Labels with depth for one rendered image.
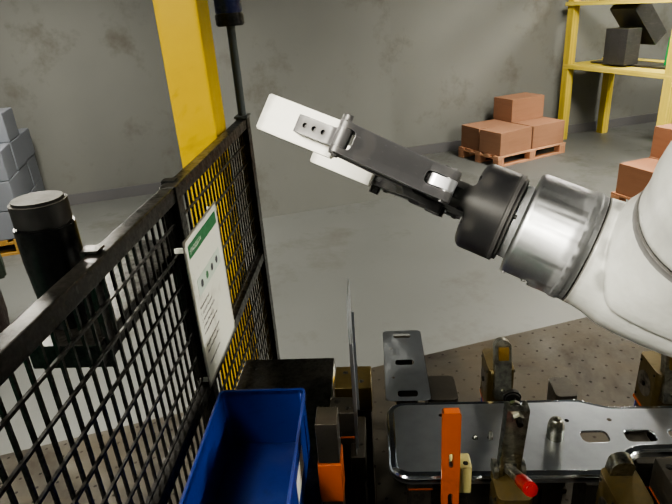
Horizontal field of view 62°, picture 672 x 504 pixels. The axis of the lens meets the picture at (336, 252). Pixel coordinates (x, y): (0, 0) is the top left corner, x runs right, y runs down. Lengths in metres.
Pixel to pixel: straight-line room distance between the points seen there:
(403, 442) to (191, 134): 0.85
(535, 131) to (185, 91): 5.89
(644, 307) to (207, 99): 1.12
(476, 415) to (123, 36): 5.71
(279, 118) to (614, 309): 0.29
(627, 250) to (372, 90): 5.03
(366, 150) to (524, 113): 6.90
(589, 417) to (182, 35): 1.20
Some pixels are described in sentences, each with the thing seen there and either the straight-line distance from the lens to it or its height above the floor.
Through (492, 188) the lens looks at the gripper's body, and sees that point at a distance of 0.45.
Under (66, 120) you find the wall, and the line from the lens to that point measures 6.59.
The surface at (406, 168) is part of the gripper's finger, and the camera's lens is 0.42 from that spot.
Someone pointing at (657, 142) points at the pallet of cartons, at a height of 0.53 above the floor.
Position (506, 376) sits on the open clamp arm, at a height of 1.04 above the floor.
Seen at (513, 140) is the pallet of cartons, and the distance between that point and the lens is 6.76.
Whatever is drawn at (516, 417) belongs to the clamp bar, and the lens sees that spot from 0.95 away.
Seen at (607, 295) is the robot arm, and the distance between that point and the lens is 0.45.
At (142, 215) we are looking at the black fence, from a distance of 0.87.
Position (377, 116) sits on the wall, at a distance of 5.45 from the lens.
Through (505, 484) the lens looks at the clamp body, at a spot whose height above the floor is 1.05.
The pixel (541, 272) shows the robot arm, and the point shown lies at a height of 1.61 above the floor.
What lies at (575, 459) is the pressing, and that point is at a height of 1.00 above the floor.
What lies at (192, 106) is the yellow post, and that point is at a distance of 1.39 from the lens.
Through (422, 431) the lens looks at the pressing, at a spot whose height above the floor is 1.00.
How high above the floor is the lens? 1.81
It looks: 24 degrees down
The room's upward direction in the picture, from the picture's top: 4 degrees counter-clockwise
